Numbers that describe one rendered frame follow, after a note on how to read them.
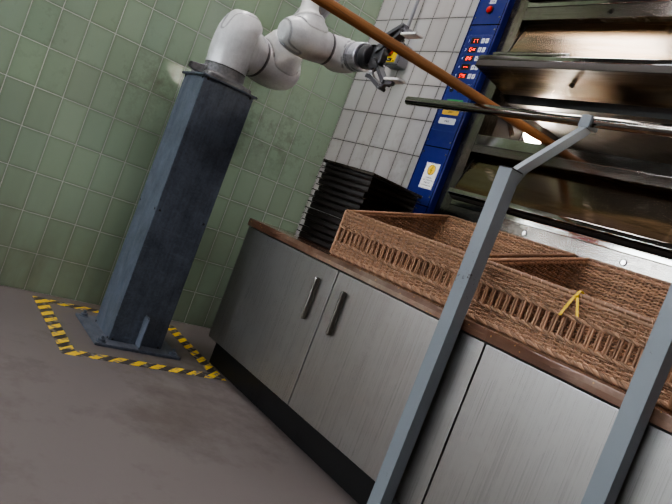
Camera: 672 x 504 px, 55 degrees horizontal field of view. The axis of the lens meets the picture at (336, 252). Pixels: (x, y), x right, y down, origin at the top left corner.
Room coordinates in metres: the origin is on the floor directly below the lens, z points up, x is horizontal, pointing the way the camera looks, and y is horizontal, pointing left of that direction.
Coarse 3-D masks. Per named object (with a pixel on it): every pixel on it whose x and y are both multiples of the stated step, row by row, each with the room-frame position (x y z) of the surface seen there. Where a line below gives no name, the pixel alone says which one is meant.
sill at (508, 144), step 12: (480, 144) 2.44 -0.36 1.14; (492, 144) 2.39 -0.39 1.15; (504, 144) 2.35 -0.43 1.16; (516, 144) 2.31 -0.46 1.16; (528, 144) 2.27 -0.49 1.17; (540, 144) 2.24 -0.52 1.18; (564, 156) 2.15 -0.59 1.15; (576, 156) 2.12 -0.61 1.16; (588, 156) 2.08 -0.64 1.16; (600, 156) 2.05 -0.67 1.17; (612, 156) 2.02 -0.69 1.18; (624, 168) 1.98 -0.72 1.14; (636, 168) 1.95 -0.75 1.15; (648, 168) 1.92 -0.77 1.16; (660, 168) 1.89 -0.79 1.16
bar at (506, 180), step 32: (608, 128) 1.64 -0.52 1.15; (640, 128) 1.57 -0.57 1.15; (544, 160) 1.60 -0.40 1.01; (512, 192) 1.55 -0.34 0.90; (480, 224) 1.55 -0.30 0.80; (480, 256) 1.53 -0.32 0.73; (448, 320) 1.54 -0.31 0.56; (448, 352) 1.55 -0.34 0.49; (416, 384) 1.55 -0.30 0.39; (640, 384) 1.17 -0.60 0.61; (416, 416) 1.53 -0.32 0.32; (640, 416) 1.15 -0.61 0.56; (608, 448) 1.17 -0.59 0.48; (384, 480) 1.54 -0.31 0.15; (608, 480) 1.16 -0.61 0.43
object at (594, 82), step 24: (504, 72) 2.30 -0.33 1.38; (528, 72) 2.21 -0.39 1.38; (552, 72) 2.13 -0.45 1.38; (576, 72) 2.05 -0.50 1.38; (600, 72) 1.98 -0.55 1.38; (624, 72) 1.91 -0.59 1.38; (648, 72) 1.85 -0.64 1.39; (552, 96) 2.30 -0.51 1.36; (576, 96) 2.21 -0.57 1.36; (600, 96) 2.12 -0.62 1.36; (624, 96) 2.04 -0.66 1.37; (648, 96) 1.97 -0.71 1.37
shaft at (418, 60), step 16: (320, 0) 1.61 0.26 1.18; (352, 16) 1.67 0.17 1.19; (368, 32) 1.72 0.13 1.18; (384, 32) 1.75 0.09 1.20; (400, 48) 1.78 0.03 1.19; (416, 64) 1.84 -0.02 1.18; (432, 64) 1.86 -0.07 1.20; (448, 80) 1.90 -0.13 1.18; (480, 96) 1.99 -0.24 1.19; (528, 128) 2.14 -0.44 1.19; (544, 144) 2.23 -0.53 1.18
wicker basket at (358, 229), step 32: (352, 224) 2.06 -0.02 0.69; (384, 224) 1.95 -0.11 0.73; (416, 224) 2.31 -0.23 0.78; (448, 224) 2.38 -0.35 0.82; (352, 256) 2.02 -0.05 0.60; (384, 256) 1.92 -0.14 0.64; (416, 256) 1.82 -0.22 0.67; (448, 256) 1.74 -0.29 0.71; (512, 256) 1.80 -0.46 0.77; (544, 256) 1.89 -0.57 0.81; (416, 288) 1.79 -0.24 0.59; (448, 288) 1.71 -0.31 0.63
